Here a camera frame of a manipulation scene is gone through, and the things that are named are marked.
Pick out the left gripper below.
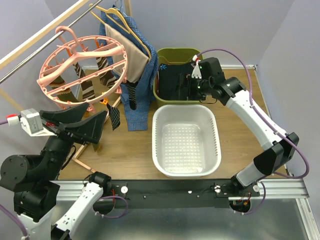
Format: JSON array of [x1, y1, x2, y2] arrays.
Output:
[[39, 100, 108, 180]]

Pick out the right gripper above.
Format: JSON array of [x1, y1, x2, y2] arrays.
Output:
[[171, 72, 213, 101]]

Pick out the olive wavy striped sock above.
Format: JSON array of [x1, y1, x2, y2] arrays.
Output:
[[49, 76, 79, 103]]

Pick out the pink round clip hanger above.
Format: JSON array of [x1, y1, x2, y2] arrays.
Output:
[[37, 26, 128, 112]]

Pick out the black white striped sock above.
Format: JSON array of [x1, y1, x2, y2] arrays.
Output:
[[106, 104, 121, 131]]

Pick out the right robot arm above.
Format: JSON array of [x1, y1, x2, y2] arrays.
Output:
[[186, 55, 299, 196]]

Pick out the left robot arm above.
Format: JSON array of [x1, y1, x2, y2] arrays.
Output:
[[0, 103, 112, 240]]

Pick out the yellow wooden hanger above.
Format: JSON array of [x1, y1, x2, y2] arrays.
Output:
[[90, 6, 156, 60]]

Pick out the black folded clothes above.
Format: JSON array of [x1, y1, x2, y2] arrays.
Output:
[[158, 62, 200, 101]]

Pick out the olive green bin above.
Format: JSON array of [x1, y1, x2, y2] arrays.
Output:
[[153, 47, 205, 108]]

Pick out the blue checkered shirt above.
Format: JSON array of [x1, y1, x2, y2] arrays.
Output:
[[99, 11, 159, 132]]

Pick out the white plastic basket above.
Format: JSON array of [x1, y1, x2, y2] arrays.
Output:
[[152, 104, 222, 178]]

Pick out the beige cloth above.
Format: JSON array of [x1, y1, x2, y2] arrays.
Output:
[[105, 24, 149, 83]]

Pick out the metal rack rod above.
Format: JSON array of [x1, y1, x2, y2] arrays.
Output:
[[0, 0, 88, 84]]

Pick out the wooden clothes rack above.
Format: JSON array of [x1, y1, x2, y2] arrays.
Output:
[[0, 0, 134, 173]]

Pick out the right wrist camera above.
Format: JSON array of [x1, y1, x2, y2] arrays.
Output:
[[191, 55, 202, 79]]

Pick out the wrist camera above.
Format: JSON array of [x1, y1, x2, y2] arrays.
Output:
[[6, 108, 50, 137], [191, 55, 202, 79]]

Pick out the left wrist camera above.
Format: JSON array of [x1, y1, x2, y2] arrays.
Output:
[[6, 108, 50, 137]]

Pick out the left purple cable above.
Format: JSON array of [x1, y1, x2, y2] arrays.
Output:
[[0, 118, 31, 240]]

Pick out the black mounting base rail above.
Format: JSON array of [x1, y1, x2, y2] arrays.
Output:
[[105, 178, 260, 209]]

